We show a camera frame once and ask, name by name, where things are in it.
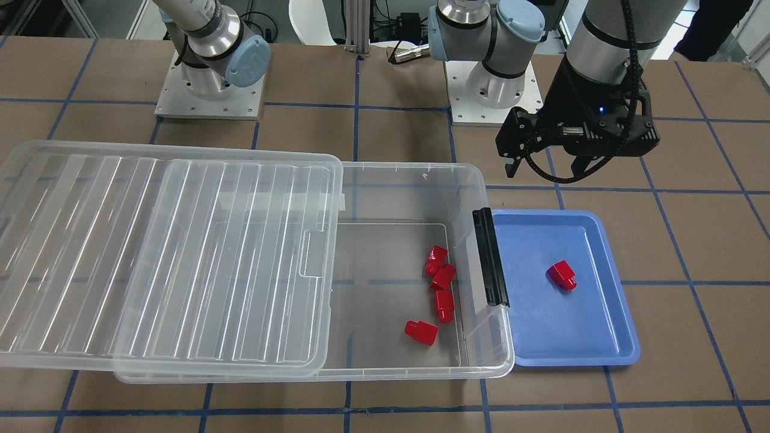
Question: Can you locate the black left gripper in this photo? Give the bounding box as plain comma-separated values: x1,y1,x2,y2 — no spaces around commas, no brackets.
495,58,660,180

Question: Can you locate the red block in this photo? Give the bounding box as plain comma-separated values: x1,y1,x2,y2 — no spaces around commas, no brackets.
404,321,439,347
433,289,455,324
546,260,578,292
424,244,448,277
430,263,457,291

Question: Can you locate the clear plastic box lid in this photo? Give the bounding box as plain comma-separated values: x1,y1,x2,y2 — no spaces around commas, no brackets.
1,140,343,380

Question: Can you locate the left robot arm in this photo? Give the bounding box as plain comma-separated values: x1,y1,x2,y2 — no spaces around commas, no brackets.
389,1,685,184

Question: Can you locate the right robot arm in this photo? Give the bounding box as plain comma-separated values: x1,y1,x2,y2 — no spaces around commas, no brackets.
155,1,271,100

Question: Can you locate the blue plastic tray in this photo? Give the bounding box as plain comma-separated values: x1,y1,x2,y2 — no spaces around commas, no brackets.
492,209,641,367

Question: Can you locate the clear plastic storage box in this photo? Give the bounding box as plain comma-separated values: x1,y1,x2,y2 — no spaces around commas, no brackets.
115,162,514,383

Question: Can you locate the person in black shirt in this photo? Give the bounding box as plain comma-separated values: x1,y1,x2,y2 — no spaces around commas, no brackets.
670,1,754,61

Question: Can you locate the white chair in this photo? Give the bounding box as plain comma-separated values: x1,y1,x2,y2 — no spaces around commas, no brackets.
288,1,337,46

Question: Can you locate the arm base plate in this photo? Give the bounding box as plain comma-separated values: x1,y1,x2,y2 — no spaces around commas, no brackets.
155,52,266,121
445,61,543,127

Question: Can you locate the black box latch handle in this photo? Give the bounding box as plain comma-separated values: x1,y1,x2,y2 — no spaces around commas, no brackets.
472,207,511,307

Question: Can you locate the aluminium frame post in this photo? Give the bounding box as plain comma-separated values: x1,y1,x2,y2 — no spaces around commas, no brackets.
343,0,372,57

